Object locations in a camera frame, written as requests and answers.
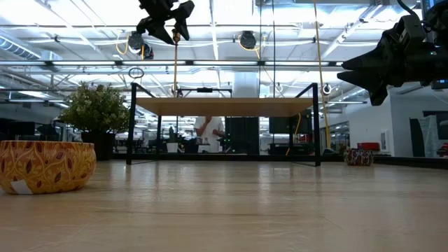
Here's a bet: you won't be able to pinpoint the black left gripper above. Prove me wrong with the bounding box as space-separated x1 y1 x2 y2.
136 0 196 46

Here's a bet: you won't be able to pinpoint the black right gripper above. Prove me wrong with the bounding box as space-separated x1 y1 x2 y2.
336 33 448 106

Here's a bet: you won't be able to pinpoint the white tealight candle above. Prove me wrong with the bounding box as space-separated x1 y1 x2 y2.
0 140 97 195

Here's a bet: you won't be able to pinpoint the yellow tealight candle rear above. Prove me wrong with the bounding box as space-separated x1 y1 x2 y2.
344 147 375 167

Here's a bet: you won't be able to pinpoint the red storage box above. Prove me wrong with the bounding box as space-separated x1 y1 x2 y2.
356 141 381 152

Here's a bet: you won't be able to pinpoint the wooden riser shelf black legs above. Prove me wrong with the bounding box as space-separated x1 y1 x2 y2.
125 82 322 167

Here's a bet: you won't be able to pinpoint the potted green white-flowered plant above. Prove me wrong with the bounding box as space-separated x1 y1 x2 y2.
58 81 131 162

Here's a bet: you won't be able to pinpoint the person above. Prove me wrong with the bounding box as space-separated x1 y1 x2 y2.
193 115 226 154

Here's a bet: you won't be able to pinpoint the small white plant pot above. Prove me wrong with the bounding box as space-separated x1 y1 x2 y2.
165 125 180 154

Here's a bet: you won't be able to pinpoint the black cabinet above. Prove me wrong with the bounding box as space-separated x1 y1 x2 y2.
225 117 260 155

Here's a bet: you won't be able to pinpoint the black ceiling cable reel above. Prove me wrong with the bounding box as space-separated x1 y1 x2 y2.
238 30 258 50
127 30 155 60

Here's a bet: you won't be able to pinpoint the yellow hanging cable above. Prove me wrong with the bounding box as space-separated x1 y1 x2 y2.
312 0 333 151

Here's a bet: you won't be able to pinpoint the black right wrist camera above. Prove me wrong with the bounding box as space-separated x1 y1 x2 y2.
398 15 427 46

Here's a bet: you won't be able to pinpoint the black aluminium table frame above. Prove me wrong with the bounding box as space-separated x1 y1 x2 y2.
0 59 448 171

